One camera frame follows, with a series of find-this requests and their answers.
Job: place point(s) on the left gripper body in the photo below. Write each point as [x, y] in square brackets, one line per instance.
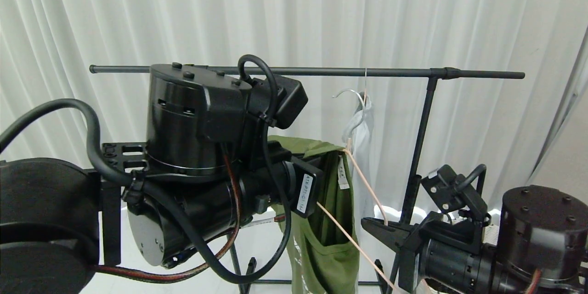
[275, 188]

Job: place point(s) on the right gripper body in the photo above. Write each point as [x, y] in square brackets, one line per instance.
[450, 262]

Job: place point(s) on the pale grey shorts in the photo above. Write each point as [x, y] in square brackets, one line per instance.
[363, 161]

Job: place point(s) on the green garment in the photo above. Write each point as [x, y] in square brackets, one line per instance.
[330, 262]

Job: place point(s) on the pink clothes hanger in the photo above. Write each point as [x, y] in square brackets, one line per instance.
[373, 200]
[365, 82]

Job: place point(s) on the black clothes rack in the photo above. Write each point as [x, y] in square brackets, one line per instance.
[367, 72]

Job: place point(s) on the white curtain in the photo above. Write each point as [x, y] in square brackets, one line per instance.
[321, 9]

